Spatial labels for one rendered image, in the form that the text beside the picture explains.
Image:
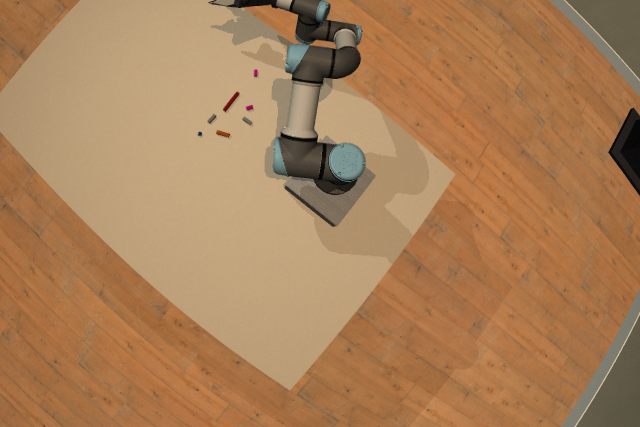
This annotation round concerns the dark red rod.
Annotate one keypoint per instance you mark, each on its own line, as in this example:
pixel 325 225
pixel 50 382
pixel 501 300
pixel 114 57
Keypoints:
pixel 231 101

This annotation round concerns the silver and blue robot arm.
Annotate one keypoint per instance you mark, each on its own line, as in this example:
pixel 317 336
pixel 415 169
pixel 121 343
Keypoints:
pixel 297 152

